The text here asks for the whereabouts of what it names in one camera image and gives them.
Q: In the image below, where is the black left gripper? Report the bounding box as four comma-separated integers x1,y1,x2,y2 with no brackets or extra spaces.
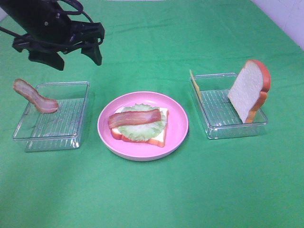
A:
12,14,105,71

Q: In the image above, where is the toy bacon strip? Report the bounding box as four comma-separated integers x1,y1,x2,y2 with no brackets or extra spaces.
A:
108,109,162,129
13,78,59,114

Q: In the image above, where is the toy lettuce leaf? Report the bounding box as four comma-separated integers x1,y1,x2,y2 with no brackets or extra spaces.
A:
113,104,169,142

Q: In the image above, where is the toy bread slice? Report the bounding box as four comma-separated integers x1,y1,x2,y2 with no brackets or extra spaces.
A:
111,107,169,147
228,59,271,124

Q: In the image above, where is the yellow toy cheese slice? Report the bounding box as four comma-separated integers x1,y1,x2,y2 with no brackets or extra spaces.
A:
190,69,202,101

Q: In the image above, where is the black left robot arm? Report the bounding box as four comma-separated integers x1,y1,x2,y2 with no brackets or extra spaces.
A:
0,0,105,71

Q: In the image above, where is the left clear plastic tray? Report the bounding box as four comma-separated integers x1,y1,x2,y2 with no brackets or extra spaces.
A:
12,81,90,152

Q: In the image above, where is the clear plastic tray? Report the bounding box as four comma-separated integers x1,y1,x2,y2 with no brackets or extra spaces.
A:
190,73,267,139
12,81,90,152

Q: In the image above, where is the pink round plate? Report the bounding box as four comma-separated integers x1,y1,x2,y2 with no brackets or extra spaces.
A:
97,91,189,161

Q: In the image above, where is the right clear plastic tray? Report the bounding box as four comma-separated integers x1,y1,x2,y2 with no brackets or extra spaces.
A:
190,73,267,139

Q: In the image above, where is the green tablecloth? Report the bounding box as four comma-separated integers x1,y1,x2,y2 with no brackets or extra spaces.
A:
0,0,304,228

